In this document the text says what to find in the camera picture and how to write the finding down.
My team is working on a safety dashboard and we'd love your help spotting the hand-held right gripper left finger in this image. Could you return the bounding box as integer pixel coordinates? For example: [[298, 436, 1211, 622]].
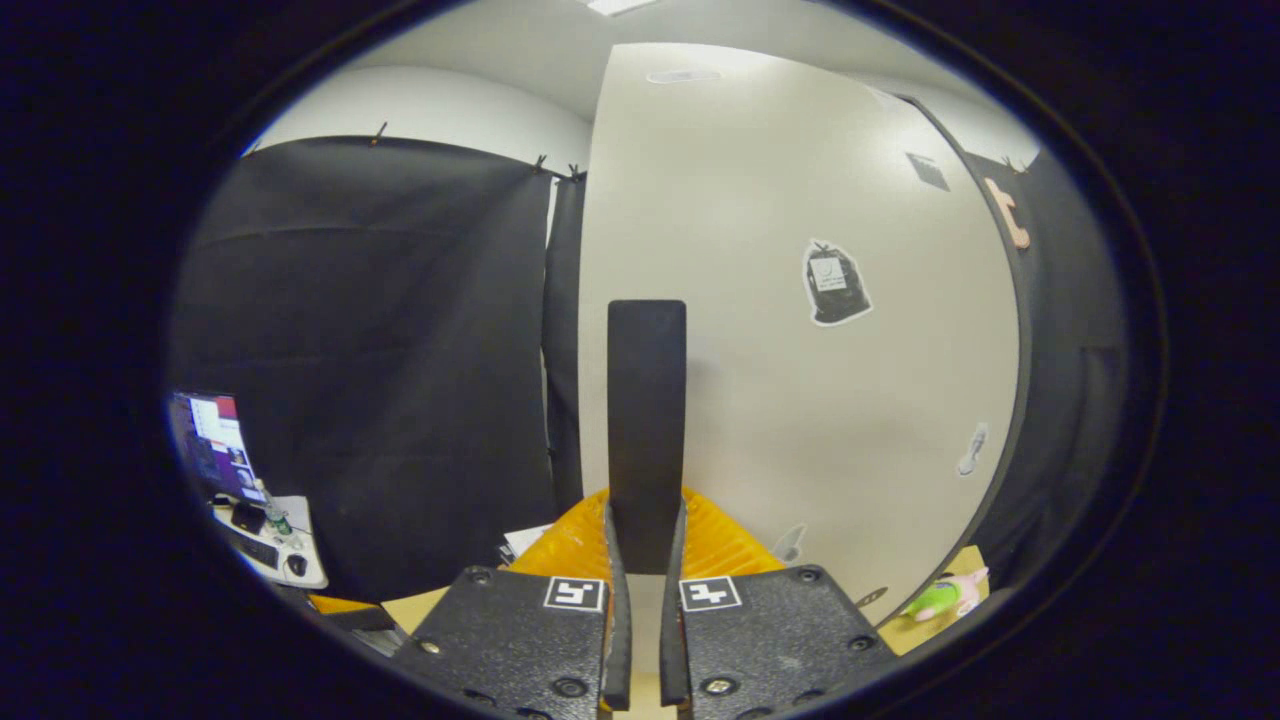
[[392, 488, 634, 720]]

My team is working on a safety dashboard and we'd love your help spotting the black backdrop cloth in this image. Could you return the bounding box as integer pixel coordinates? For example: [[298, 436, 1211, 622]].
[[165, 135, 1133, 607]]

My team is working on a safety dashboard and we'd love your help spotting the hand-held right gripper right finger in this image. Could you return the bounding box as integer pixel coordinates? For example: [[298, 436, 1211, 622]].
[[658, 487, 898, 720]]

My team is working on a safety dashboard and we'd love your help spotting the computer monitor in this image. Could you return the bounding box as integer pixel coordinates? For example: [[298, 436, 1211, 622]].
[[168, 392, 266, 503]]

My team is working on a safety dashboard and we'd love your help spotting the black door handle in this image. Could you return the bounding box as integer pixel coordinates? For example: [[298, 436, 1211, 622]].
[[606, 299, 689, 577]]

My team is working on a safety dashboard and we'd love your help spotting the white office desk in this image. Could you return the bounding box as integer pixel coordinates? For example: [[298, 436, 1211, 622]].
[[210, 494, 329, 591]]

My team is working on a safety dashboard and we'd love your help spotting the beige cabinet door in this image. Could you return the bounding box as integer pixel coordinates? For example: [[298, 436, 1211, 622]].
[[577, 42, 1022, 633]]

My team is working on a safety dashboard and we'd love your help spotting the green plush toy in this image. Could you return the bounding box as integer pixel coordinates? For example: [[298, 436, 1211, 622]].
[[900, 567, 991, 622]]

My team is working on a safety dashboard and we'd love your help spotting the black keyboard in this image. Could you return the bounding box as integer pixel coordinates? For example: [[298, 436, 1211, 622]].
[[232, 530, 283, 573]]

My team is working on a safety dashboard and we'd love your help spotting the small clear drink bottle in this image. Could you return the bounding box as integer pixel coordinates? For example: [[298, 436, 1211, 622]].
[[262, 480, 293, 541]]

